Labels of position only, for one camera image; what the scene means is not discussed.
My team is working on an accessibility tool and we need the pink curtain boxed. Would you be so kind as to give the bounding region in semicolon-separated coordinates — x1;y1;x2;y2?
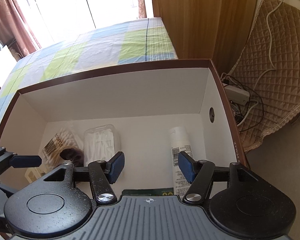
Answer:
0;0;41;56

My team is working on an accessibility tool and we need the blue tube white cap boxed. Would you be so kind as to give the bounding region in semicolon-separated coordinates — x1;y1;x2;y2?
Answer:
168;126;195;196

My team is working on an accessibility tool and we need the checkered bed sheet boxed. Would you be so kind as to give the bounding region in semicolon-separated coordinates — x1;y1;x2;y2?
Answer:
0;17;177;124

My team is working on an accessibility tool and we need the cotton swab bag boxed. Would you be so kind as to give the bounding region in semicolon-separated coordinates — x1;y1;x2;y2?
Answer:
41;127;81;171

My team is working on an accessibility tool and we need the white power cable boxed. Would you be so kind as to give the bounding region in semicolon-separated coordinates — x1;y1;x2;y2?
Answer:
236;0;288;128

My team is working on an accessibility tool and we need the white power adapter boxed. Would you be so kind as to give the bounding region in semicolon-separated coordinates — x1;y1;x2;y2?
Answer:
224;85;250;106

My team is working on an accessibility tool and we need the green Mentholatum blister card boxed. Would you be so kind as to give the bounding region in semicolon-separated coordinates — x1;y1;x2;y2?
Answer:
121;188;174;196

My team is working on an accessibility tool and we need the clear box of floss picks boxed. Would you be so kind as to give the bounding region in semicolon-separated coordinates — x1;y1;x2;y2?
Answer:
83;124;121;166

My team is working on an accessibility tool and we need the brown cardboard storage box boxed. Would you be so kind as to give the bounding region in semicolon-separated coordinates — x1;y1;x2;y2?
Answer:
0;59;245;194

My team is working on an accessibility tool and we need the quilted beige chair cover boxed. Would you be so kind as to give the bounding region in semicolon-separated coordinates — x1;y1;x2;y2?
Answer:
229;0;300;151

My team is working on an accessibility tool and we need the cream plastic hair claw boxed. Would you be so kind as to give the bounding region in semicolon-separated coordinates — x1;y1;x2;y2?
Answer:
25;167;46;183

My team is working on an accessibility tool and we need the dark purple velvet scrunchie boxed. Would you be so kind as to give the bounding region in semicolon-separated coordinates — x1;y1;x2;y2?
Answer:
59;148;84;167

